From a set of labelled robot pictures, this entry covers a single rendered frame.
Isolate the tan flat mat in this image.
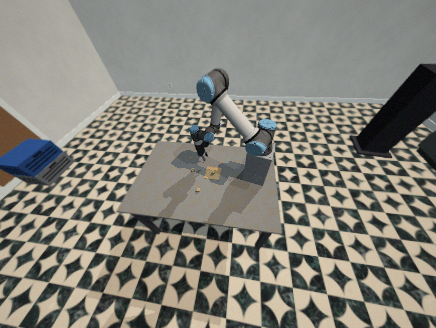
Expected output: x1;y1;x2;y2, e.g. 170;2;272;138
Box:
204;166;222;180

